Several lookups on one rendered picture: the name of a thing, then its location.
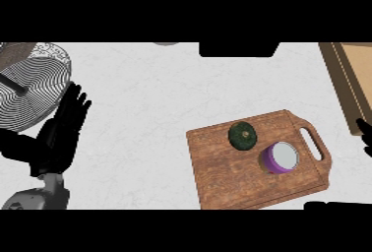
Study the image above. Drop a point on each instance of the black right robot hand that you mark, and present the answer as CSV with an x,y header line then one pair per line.
x,y
366,133

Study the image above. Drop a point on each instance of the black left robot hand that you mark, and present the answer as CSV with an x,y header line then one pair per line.
x,y
60,131

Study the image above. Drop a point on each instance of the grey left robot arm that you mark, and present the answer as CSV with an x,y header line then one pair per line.
x,y
38,197

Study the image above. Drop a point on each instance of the cardboard box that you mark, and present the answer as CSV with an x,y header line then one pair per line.
x,y
355,82

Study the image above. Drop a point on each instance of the purple can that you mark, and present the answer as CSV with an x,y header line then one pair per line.
x,y
280,158

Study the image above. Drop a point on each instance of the brown wooden cutting board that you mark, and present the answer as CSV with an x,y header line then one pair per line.
x,y
242,170

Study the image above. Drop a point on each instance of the dark green round vegetable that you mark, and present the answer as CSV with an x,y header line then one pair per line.
x,y
242,136

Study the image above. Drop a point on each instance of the small grey object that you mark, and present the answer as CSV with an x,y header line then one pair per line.
x,y
165,43

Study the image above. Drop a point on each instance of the black appliance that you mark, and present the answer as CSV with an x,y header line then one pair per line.
x,y
236,49

